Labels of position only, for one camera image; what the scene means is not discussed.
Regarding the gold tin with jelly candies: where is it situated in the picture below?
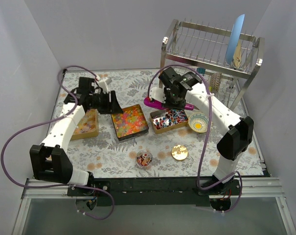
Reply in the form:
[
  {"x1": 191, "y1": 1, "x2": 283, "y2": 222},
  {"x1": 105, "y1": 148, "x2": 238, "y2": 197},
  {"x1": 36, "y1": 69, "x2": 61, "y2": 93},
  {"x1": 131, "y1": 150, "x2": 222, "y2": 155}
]
[{"x1": 111, "y1": 104, "x2": 149, "y2": 141}]

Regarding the gold tin with pale candies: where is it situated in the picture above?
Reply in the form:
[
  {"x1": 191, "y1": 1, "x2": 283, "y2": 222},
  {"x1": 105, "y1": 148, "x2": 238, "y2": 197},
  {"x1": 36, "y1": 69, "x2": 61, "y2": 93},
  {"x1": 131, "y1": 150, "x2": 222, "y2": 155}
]
[{"x1": 71, "y1": 109, "x2": 99, "y2": 141}]

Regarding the magenta plastic scoop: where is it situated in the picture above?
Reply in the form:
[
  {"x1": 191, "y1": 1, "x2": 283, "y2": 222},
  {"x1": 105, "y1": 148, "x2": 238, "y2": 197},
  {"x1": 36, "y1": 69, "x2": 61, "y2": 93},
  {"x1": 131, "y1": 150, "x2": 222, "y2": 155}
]
[{"x1": 143, "y1": 97, "x2": 195, "y2": 111}]

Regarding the gold tin with lollipops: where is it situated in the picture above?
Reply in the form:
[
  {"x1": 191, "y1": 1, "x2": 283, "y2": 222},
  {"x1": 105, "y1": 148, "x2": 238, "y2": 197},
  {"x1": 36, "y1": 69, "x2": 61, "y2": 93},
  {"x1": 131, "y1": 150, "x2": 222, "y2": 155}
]
[{"x1": 150, "y1": 109, "x2": 188, "y2": 134}]

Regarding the clear glass jar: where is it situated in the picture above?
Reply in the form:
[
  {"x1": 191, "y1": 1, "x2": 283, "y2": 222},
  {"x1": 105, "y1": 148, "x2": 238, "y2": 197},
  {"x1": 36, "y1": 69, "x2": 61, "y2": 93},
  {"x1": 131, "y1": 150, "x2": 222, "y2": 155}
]
[{"x1": 136, "y1": 150, "x2": 153, "y2": 168}]

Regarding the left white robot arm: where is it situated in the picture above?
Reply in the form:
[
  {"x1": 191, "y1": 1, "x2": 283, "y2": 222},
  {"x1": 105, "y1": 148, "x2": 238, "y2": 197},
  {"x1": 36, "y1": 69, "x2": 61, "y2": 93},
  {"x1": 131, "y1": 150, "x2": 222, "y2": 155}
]
[{"x1": 29, "y1": 77, "x2": 123, "y2": 196}]

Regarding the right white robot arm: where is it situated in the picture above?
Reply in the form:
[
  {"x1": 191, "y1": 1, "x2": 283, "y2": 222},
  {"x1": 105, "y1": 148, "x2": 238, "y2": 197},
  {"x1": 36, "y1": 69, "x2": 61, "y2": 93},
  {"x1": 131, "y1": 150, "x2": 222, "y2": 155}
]
[{"x1": 148, "y1": 65, "x2": 254, "y2": 195}]

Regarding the teal cup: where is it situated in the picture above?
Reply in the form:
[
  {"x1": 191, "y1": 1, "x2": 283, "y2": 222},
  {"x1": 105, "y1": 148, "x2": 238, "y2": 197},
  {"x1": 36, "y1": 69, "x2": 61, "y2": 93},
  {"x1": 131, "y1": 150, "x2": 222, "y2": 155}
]
[{"x1": 197, "y1": 68, "x2": 205, "y2": 74}]

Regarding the patterned ceramic bowl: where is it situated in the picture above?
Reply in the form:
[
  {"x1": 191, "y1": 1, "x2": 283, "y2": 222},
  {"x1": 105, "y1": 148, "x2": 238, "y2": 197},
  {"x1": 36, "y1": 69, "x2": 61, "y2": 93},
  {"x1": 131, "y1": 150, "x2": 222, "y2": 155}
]
[{"x1": 188, "y1": 112, "x2": 208, "y2": 133}]

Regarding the patterned mug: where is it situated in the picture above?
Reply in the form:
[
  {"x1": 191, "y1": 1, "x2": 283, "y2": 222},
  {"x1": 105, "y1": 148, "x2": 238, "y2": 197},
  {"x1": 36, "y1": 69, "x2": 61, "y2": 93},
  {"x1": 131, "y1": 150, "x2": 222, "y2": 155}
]
[{"x1": 210, "y1": 72, "x2": 222, "y2": 92}]

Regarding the round gold lid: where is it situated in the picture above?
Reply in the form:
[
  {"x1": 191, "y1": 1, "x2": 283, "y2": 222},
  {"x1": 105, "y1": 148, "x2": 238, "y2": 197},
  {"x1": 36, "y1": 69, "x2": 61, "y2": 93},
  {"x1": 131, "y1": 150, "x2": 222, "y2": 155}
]
[{"x1": 171, "y1": 144, "x2": 188, "y2": 161}]

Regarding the floral tablecloth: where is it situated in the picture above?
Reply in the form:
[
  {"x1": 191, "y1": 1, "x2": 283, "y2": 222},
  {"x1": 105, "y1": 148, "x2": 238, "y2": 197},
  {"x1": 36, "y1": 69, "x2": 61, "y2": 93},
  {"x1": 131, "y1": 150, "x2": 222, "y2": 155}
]
[{"x1": 67, "y1": 69, "x2": 263, "y2": 178}]

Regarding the steel dish rack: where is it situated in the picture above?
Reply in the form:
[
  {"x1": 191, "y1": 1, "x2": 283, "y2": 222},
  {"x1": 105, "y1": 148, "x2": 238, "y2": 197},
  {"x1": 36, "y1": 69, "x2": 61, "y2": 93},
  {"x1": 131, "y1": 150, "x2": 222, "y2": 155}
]
[{"x1": 160, "y1": 19, "x2": 265, "y2": 110}]

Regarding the cream patterned plate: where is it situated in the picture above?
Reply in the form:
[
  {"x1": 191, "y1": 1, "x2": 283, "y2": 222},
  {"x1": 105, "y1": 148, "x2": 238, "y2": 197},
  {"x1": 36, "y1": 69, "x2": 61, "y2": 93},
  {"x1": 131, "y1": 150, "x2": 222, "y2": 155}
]
[{"x1": 232, "y1": 40, "x2": 242, "y2": 70}]

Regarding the blue plate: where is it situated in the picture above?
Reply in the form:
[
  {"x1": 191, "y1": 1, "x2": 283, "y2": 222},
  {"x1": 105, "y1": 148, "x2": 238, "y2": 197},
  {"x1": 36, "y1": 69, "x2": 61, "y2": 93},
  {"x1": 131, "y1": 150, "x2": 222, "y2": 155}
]
[{"x1": 225, "y1": 14, "x2": 245, "y2": 65}]

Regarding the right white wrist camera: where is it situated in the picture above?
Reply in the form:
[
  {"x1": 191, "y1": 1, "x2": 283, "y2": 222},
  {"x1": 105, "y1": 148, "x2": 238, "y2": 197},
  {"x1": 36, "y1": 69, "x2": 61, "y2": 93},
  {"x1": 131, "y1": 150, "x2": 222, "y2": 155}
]
[{"x1": 148, "y1": 87, "x2": 166, "y2": 103}]

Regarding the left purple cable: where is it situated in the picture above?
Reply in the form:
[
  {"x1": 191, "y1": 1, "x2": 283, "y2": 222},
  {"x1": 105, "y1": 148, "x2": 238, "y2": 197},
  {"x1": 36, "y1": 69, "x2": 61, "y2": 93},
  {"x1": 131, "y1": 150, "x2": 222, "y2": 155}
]
[{"x1": 0, "y1": 65, "x2": 115, "y2": 220}]

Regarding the purple cable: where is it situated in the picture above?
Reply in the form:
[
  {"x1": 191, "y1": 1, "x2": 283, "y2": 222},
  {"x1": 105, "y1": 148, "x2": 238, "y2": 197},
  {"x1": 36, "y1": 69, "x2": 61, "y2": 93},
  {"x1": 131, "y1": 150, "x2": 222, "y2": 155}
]
[
  {"x1": 0, "y1": 65, "x2": 115, "y2": 220},
  {"x1": 147, "y1": 65, "x2": 243, "y2": 213}
]

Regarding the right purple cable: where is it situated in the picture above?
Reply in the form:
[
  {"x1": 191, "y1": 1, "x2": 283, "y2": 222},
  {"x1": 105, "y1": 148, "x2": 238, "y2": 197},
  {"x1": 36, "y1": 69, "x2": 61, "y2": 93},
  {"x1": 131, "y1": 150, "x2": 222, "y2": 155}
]
[{"x1": 147, "y1": 65, "x2": 243, "y2": 213}]

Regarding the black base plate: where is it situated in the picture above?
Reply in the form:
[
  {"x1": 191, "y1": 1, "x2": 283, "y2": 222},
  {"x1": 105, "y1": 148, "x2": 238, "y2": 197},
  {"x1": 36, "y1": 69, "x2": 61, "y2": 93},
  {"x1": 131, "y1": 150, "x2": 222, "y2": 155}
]
[{"x1": 67, "y1": 176, "x2": 245, "y2": 208}]

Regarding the aluminium rail frame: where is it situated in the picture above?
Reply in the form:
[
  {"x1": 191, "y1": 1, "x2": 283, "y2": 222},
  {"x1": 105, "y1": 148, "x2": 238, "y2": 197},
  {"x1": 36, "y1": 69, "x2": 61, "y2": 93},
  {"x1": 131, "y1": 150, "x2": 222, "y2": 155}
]
[{"x1": 22, "y1": 177, "x2": 296, "y2": 235}]

